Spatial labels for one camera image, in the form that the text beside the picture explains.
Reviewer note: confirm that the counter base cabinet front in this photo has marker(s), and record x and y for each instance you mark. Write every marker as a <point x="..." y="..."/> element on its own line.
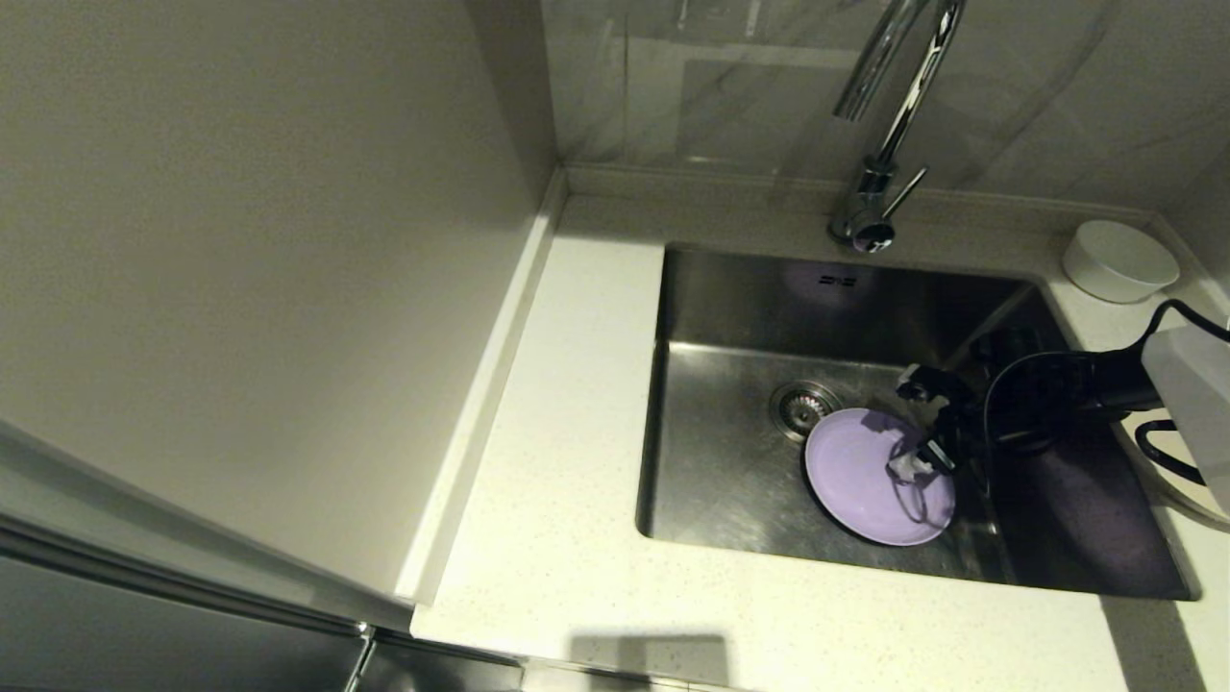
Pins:
<point x="432" y="673"/>

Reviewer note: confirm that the white round bowl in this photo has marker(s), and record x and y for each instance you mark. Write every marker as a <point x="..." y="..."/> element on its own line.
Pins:
<point x="1119" y="259"/>

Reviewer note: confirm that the grey tall cabinet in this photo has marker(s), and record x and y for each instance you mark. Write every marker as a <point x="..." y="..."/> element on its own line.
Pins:
<point x="240" y="240"/>

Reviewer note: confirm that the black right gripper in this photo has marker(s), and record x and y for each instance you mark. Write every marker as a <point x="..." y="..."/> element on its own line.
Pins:
<point x="961" y="432"/>

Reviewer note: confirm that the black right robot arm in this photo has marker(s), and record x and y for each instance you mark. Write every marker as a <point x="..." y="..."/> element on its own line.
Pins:
<point x="1192" y="394"/>

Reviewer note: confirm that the purple round plate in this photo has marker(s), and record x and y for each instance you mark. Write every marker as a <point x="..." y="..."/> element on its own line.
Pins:
<point x="846" y="481"/>

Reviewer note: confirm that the chrome gooseneck faucet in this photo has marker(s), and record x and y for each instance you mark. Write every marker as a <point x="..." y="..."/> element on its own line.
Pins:
<point x="870" y="202"/>

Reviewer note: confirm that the cream round plate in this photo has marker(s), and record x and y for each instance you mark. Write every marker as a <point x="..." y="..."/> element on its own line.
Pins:
<point x="1192" y="505"/>

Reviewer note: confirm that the metal sink drain strainer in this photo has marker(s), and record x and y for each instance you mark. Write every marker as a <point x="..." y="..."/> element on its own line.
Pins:
<point x="798" y="406"/>

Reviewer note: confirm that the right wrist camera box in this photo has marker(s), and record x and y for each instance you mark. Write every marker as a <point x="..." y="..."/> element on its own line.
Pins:
<point x="927" y="384"/>

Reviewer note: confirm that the stainless steel sink basin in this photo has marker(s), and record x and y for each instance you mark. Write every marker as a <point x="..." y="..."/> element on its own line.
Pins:
<point x="730" y="481"/>

